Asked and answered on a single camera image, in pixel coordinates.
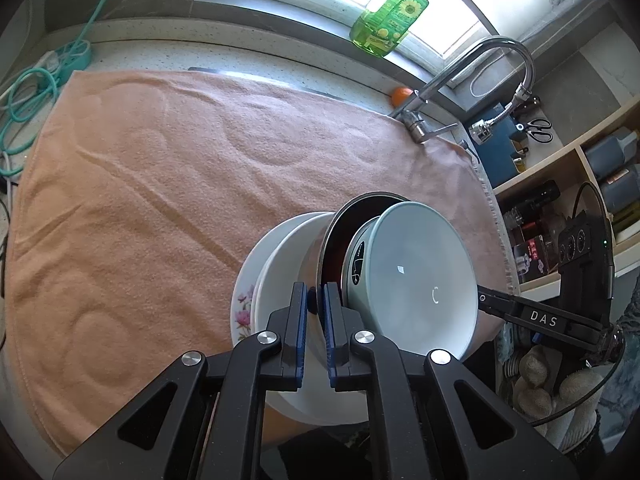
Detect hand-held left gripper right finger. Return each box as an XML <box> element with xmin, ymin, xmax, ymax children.
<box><xmin>322</xmin><ymin>281</ymin><xmax>581</xmax><ymax>480</ymax></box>

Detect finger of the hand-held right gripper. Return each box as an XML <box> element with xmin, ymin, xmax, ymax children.
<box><xmin>475</xmin><ymin>284</ymin><xmax>582</xmax><ymax>335</ymax></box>

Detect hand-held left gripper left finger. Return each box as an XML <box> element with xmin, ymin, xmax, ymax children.
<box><xmin>52</xmin><ymin>281</ymin><xmax>311</xmax><ymax>480</ymax></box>

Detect white pink-flower plate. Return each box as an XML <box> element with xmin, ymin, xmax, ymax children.
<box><xmin>230</xmin><ymin>211</ymin><xmax>331</xmax><ymax>346</ymax></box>

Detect white leaf-pattern plate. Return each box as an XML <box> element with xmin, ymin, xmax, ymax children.
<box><xmin>252</xmin><ymin>212</ymin><xmax>371</xmax><ymax>426</ymax></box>

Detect plain steel bowl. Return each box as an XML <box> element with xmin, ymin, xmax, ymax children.
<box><xmin>311</xmin><ymin>191</ymin><xmax>411</xmax><ymax>311</ymax></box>

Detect light blue ceramic bowl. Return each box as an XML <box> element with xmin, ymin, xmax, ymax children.
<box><xmin>341</xmin><ymin>201</ymin><xmax>479</xmax><ymax>363</ymax></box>

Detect person's right hand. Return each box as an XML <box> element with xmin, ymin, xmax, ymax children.
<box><xmin>507</xmin><ymin>345</ymin><xmax>601</xmax><ymax>453</ymax></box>

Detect red printed box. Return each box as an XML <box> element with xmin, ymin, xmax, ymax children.
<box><xmin>515</xmin><ymin>234</ymin><xmax>561</xmax><ymax>286</ymax></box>

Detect black bottle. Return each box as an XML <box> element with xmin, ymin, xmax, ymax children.
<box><xmin>500</xmin><ymin>180</ymin><xmax>561</xmax><ymax>221</ymax></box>

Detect wooden shelf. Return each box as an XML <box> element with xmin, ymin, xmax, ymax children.
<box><xmin>492</xmin><ymin>100</ymin><xmax>640</xmax><ymax>301</ymax></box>

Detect blue knife holder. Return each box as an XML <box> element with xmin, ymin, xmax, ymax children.
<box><xmin>467</xmin><ymin>105</ymin><xmax>526</xmax><ymax>188</ymax></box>

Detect pink towel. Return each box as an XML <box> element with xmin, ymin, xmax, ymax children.
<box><xmin>5</xmin><ymin>70</ymin><xmax>518</xmax><ymax>456</ymax></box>

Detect chrome faucet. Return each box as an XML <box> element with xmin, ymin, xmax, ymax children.
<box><xmin>387</xmin><ymin>36</ymin><xmax>537</xmax><ymax>145</ymax></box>

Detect green dish soap bottle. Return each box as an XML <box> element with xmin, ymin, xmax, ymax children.
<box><xmin>349</xmin><ymin>0</ymin><xmax>453</xmax><ymax>58</ymax></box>

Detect teal round power strip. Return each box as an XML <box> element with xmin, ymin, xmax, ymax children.
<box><xmin>47</xmin><ymin>40</ymin><xmax>93</xmax><ymax>76</ymax></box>

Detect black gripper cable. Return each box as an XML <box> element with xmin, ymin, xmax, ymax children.
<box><xmin>530</xmin><ymin>182</ymin><xmax>626</xmax><ymax>428</ymax></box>

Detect black handled scissors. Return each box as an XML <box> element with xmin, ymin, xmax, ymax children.
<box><xmin>517</xmin><ymin>117</ymin><xmax>553</xmax><ymax>143</ymax></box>

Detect white cable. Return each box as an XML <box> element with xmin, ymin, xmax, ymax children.
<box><xmin>0</xmin><ymin>50</ymin><xmax>58</xmax><ymax>181</ymax></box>

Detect teal cable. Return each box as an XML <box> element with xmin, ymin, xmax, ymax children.
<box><xmin>0</xmin><ymin>0</ymin><xmax>126</xmax><ymax>153</ymax></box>

